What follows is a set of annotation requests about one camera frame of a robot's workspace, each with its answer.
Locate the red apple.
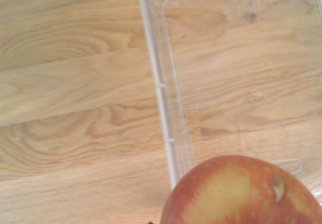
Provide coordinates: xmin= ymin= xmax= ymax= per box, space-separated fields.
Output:
xmin=160 ymin=155 xmax=322 ymax=224

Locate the clear plastic container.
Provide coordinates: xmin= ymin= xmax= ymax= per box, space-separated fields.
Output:
xmin=137 ymin=0 xmax=322 ymax=197

